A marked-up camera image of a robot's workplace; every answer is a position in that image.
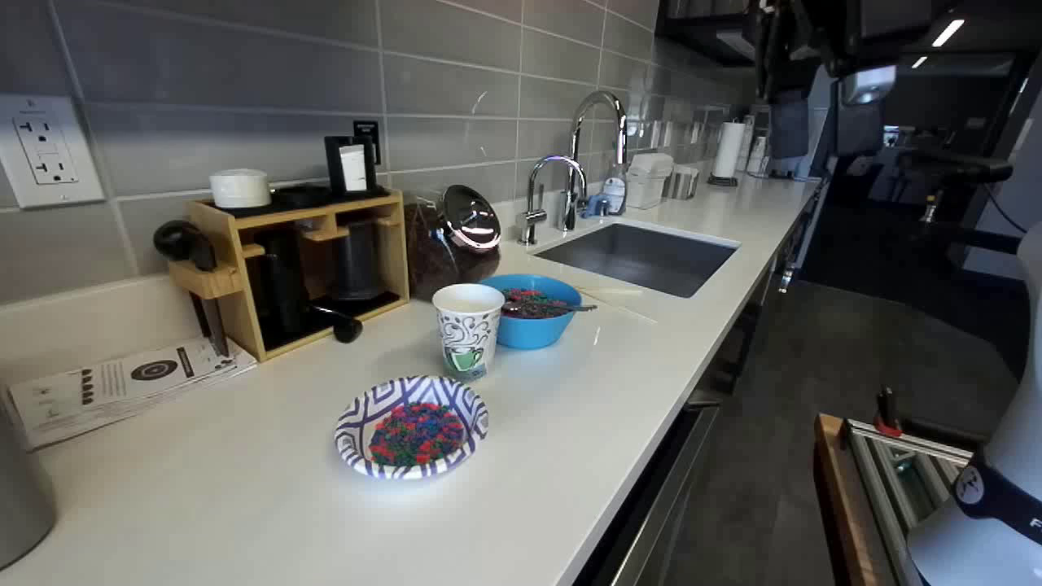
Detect colourful beads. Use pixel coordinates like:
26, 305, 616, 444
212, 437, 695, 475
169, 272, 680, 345
498, 287, 572, 324
369, 400, 468, 473

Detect small white round container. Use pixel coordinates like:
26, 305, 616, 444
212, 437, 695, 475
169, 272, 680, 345
210, 166, 273, 212

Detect small chrome faucet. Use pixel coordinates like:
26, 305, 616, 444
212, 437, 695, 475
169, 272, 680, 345
518, 154, 589, 249

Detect stainless steel sink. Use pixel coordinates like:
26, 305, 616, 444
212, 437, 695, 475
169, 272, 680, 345
533, 221, 743, 304

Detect small glass jars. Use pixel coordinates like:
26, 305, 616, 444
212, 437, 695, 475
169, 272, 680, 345
660, 159, 708, 204

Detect black coffee press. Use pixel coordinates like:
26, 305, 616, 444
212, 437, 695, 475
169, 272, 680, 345
244, 221, 321, 352

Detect white countertop container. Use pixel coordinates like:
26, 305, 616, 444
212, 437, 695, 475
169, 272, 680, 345
625, 151, 678, 212

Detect tall chrome faucet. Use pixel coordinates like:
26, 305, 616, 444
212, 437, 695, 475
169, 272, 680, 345
565, 87, 635, 221

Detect printed paper cup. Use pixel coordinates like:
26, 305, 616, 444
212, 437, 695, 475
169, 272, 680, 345
431, 280, 509, 383

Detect black flat disc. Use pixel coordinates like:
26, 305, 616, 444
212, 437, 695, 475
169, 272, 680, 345
266, 182, 342, 212

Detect glass coffee carafe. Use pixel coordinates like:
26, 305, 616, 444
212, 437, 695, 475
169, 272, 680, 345
322, 214, 397, 313

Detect black wall plate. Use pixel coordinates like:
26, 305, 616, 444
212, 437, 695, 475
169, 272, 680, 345
353, 118, 385, 171

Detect black portafilter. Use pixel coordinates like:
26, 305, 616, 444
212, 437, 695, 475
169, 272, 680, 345
149, 220, 223, 274

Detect wooden coffee organizer shelf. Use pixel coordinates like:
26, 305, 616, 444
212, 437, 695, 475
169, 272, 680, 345
168, 188, 413, 365

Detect blue plastic bowl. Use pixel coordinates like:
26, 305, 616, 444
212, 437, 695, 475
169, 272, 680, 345
479, 272, 588, 352

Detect white paper towel roll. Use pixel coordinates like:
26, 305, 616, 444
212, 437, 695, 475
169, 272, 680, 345
710, 118, 755, 187

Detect stainless dishwasher front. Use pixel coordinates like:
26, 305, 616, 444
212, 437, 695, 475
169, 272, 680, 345
570, 400, 728, 586

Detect white wall outlet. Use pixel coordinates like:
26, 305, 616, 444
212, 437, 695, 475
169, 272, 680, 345
0, 95, 109, 212

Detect black camera stand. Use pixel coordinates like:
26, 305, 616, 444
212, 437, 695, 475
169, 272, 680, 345
897, 144, 1023, 256

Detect red black clamp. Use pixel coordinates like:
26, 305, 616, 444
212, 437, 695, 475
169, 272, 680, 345
872, 383, 906, 444

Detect colourful beads in bowl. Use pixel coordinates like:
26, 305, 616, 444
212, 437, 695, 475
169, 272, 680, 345
498, 287, 572, 324

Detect wooden cart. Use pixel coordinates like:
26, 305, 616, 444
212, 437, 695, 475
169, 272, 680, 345
812, 412, 979, 586

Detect white printed leaflet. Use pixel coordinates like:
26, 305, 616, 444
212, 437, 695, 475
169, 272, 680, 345
3, 335, 260, 452

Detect blue patterned paper plate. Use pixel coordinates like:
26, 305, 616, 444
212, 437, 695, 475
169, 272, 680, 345
333, 375, 493, 483

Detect black coffee scoop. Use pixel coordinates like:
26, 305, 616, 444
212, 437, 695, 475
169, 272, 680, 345
309, 304, 369, 345

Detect stainless steel canister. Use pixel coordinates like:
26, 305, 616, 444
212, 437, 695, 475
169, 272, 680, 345
0, 391, 58, 573

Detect clear soap bottle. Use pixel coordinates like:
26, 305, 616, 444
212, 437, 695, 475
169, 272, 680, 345
598, 162, 631, 220

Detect black framed card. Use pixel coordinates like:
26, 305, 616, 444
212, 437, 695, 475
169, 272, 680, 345
322, 133, 379, 202

